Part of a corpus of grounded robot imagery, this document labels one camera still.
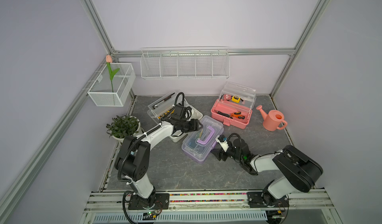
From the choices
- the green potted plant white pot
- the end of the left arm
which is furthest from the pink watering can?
the green potted plant white pot

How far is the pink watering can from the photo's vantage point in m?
0.95

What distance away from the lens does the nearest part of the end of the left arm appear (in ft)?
2.23
